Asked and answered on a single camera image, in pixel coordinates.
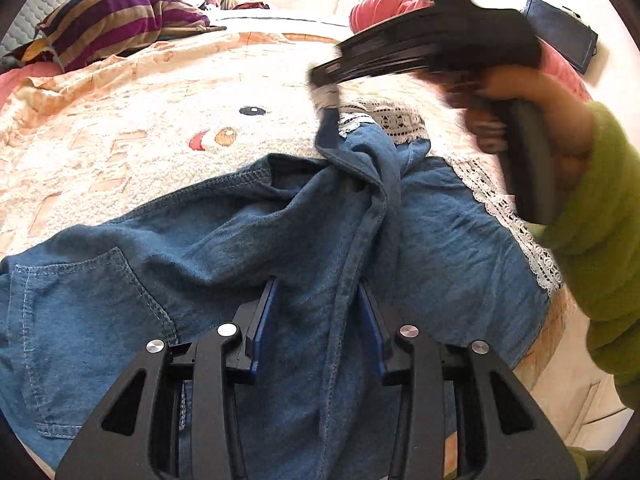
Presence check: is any blue denim pants lace hem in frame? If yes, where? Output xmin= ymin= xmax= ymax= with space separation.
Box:
xmin=1 ymin=108 xmax=562 ymax=479

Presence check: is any green sleeve forearm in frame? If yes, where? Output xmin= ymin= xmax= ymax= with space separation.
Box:
xmin=534 ymin=102 xmax=639 ymax=408

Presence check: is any right hand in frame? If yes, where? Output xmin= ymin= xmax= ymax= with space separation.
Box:
xmin=439 ymin=64 xmax=601 ymax=191

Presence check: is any red pillow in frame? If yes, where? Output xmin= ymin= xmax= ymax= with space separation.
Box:
xmin=348 ymin=0 xmax=592 ymax=102

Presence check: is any purple striped blanket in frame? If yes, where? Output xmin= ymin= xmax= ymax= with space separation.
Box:
xmin=1 ymin=0 xmax=222 ymax=73

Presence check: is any peach white bunny blanket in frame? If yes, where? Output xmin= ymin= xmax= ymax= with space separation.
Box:
xmin=0 ymin=29 xmax=576 ymax=470

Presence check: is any pink pillow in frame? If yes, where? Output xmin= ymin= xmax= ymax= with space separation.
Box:
xmin=1 ymin=62 xmax=62 ymax=113

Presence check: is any black bag on wall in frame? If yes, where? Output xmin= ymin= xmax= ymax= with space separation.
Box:
xmin=523 ymin=0 xmax=598 ymax=75

